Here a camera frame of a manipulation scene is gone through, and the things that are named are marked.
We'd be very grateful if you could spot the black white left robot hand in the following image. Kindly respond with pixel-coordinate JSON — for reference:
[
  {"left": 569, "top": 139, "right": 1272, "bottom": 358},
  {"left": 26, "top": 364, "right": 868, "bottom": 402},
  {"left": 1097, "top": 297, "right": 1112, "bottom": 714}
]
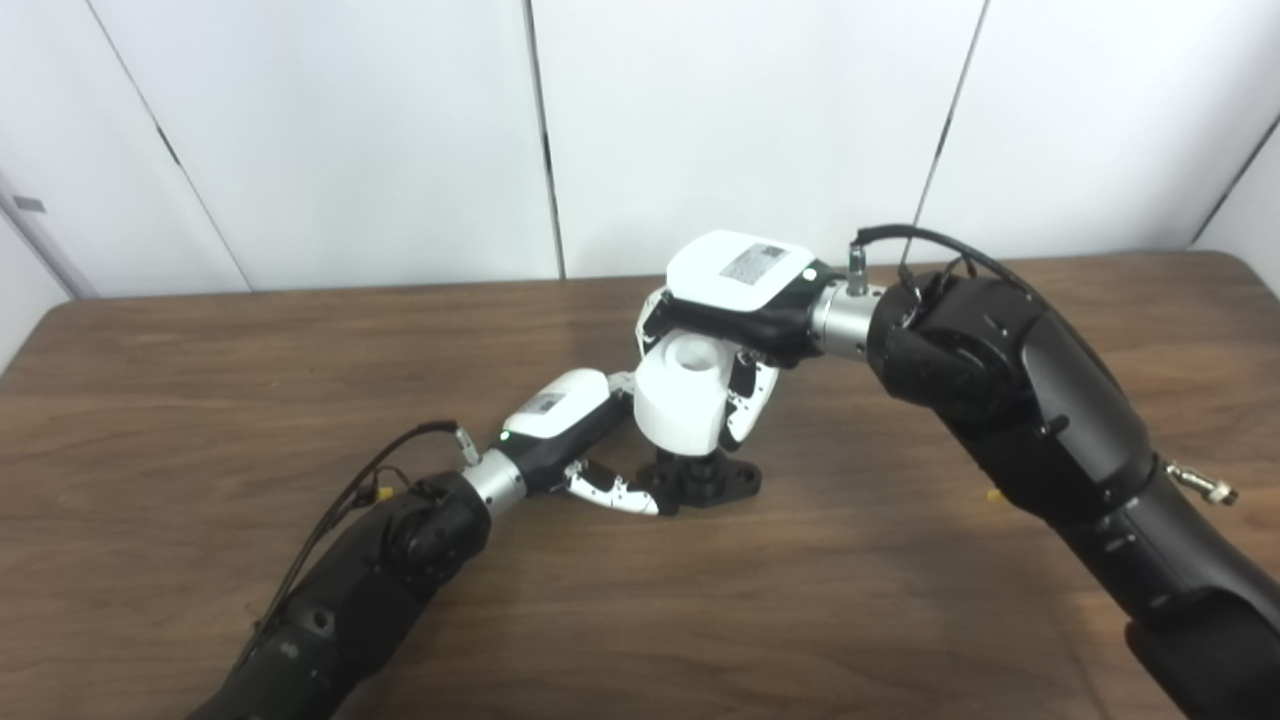
[{"left": 498, "top": 368, "right": 663, "bottom": 517}]

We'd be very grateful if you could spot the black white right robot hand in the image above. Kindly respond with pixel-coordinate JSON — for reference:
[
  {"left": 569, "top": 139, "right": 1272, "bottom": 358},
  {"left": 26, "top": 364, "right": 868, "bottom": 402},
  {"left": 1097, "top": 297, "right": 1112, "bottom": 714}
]
[{"left": 636, "top": 230, "right": 836, "bottom": 451}]

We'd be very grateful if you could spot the round white plastic piece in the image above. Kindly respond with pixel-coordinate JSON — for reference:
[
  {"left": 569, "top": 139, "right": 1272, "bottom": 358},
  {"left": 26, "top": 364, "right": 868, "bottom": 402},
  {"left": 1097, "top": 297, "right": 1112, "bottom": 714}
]
[{"left": 634, "top": 334, "right": 737, "bottom": 456}]

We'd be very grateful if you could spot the black plastic holder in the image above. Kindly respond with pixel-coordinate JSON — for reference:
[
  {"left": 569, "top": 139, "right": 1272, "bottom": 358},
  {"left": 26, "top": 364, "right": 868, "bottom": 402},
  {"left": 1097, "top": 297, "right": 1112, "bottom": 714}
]
[{"left": 640, "top": 448, "right": 763, "bottom": 513}]

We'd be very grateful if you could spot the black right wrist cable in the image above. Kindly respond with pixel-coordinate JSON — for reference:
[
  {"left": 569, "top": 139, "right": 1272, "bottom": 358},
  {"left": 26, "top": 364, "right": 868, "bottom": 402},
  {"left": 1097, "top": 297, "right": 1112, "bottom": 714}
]
[{"left": 848, "top": 224, "right": 1239, "bottom": 506}]

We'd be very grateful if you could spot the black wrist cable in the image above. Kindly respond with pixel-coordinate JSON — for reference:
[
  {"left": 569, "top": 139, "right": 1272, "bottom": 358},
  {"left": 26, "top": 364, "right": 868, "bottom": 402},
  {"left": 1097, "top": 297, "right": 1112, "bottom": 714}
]
[
  {"left": 848, "top": 224, "right": 1239, "bottom": 506},
  {"left": 250, "top": 420, "right": 481, "bottom": 651}
]

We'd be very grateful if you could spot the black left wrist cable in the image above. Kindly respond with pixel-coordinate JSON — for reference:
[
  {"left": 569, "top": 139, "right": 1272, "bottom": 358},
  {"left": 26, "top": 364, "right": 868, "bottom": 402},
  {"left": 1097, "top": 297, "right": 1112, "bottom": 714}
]
[{"left": 250, "top": 420, "right": 481, "bottom": 651}]

